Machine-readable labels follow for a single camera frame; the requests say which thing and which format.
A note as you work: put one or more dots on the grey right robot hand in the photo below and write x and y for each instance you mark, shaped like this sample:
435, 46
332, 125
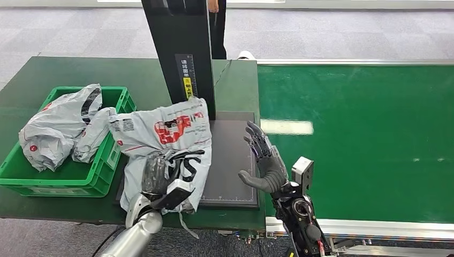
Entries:
271, 172

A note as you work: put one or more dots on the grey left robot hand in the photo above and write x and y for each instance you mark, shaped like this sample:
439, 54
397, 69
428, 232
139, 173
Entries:
156, 174

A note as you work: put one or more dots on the grey courier bag red print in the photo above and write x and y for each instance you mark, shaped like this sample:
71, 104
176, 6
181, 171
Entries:
166, 131

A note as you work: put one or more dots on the green conveyor belt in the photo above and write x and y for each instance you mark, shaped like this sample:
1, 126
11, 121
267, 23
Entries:
354, 142

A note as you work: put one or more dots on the dark grey scanner base pad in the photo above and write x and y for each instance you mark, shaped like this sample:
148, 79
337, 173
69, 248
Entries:
230, 159

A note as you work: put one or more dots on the small crumpled grey courier bag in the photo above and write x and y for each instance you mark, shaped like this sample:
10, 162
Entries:
92, 138

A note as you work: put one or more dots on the green plastic crate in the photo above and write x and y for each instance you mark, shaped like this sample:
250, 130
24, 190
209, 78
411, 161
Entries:
71, 179

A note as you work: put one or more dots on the yellow and black column label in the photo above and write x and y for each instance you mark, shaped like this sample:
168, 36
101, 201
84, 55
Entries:
187, 76

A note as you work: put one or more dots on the large crumpled grey courier bag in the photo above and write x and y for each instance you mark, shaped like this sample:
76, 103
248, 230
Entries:
53, 131

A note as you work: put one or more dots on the black scanner column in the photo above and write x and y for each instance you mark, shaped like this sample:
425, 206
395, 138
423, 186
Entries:
170, 35

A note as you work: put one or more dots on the dark green table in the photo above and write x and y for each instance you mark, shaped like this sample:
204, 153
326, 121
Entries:
53, 71

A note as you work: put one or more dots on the person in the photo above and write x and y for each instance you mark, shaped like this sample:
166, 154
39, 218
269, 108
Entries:
219, 35

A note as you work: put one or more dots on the person's hand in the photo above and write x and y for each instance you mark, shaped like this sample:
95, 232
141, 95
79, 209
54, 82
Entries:
213, 5

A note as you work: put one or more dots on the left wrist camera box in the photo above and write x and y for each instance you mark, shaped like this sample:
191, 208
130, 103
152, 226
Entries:
173, 193

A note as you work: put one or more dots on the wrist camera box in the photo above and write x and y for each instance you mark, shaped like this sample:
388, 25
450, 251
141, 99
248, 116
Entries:
302, 170
173, 193

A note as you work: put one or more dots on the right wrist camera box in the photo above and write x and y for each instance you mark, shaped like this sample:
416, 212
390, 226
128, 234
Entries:
302, 170

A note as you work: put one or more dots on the silver conveyor frame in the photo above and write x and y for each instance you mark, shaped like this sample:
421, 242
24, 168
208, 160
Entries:
354, 228

